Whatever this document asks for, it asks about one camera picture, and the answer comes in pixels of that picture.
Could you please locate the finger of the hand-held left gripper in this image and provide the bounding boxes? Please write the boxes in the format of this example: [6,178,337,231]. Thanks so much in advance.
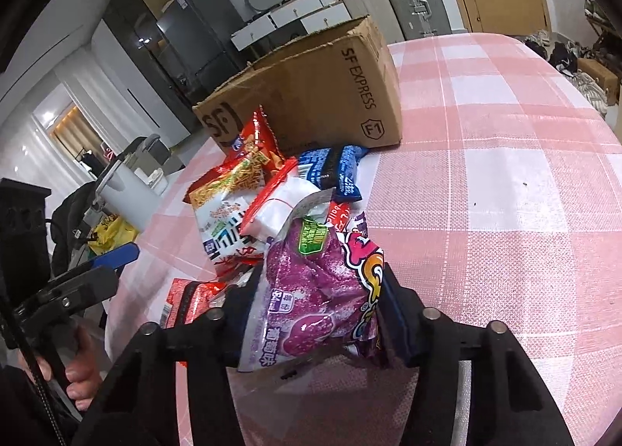
[46,242,141,289]
[12,265,120,330]

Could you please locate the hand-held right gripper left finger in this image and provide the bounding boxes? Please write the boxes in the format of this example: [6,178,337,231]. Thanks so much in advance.
[73,275,263,446]

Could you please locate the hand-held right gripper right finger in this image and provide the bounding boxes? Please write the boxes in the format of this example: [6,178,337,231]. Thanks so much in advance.
[379,264,577,446]

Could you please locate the red cookie packet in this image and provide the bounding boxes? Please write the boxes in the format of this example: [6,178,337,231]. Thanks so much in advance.
[162,278,229,330]

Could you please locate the cartoon lettered snack packet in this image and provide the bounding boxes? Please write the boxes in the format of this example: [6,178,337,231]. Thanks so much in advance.
[335,210,390,364]

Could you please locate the purple snack packet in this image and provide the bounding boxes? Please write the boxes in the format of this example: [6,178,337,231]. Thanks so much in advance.
[237,188,370,373]

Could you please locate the small red packet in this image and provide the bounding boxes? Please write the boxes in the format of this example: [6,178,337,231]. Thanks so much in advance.
[328,200,355,233]

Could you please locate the white and orange noodle packet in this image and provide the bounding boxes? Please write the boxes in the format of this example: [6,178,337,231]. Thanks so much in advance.
[185,155,273,277]

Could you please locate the white packet with red edge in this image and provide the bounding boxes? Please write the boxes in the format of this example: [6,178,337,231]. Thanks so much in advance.
[240,169,336,245]

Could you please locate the blue cookie packet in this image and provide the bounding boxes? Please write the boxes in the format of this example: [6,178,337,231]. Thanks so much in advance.
[296,145,363,201]

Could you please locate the red chips bag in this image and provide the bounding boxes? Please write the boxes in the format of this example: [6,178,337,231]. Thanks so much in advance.
[214,106,299,185]

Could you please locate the brown cardboard box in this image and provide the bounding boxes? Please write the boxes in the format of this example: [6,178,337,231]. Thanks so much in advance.
[192,14,404,155]

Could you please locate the person's left forearm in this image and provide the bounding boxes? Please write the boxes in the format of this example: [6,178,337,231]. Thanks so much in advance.
[0,363,83,446]

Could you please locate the person's left hand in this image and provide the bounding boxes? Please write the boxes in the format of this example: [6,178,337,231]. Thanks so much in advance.
[19,324,105,413]

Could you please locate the yellow plastic bag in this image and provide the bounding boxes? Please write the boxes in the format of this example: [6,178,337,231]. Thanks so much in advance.
[87,215,139,253]

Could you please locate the white bin with grey lid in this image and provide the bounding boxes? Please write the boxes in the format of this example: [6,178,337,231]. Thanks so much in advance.
[94,135,168,230]

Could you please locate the pink checked tablecloth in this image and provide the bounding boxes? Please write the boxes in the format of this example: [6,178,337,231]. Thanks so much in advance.
[104,32,622,446]

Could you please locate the black cabinet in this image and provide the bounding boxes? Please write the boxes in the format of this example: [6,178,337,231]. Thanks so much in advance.
[102,0,195,112]

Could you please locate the grey refrigerator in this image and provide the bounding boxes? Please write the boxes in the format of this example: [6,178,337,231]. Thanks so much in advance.
[155,0,244,102]

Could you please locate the white drawer cabinet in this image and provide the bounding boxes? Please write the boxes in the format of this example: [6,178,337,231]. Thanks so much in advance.
[231,0,353,63]

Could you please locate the group of shoes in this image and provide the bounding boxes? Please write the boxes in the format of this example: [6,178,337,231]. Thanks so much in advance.
[522,28,622,117]

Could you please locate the small cardboard box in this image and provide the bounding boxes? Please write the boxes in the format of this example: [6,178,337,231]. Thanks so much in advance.
[578,57,620,107]

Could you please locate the wooden shoe rack with shoes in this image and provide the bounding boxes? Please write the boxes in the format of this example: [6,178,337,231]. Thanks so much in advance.
[580,0,622,68]

